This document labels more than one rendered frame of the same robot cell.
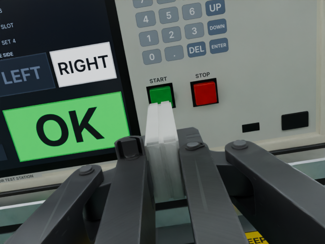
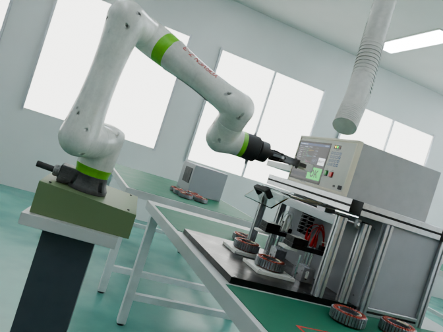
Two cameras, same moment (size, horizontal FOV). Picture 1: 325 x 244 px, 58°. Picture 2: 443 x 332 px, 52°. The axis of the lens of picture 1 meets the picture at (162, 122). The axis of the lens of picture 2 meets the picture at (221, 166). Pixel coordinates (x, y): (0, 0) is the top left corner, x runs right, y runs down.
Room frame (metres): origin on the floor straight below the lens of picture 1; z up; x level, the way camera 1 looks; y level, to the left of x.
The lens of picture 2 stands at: (-0.73, -1.50, 1.10)
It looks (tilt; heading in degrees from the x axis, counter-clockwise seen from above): 0 degrees down; 69
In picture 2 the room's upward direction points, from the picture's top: 18 degrees clockwise
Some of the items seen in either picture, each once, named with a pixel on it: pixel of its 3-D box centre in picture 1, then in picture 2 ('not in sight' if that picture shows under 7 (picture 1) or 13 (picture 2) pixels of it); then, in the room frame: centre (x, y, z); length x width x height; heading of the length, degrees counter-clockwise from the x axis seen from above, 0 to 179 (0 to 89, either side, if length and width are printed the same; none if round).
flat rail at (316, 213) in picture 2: not in sight; (296, 205); (0.22, 0.08, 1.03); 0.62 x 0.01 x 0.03; 88
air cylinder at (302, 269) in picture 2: not in sight; (303, 272); (0.26, -0.04, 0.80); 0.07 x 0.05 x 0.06; 88
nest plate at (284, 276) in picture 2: not in sight; (267, 269); (0.12, -0.04, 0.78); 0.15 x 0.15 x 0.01; 88
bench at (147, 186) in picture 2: not in sight; (161, 228); (0.40, 2.45, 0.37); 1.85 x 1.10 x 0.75; 88
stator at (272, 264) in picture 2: not in sight; (269, 263); (0.12, -0.04, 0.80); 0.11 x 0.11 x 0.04
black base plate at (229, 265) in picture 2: not in sight; (257, 264); (0.14, 0.09, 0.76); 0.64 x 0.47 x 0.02; 88
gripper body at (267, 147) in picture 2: not in sight; (267, 153); (-0.01, 0.01, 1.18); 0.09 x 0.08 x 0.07; 178
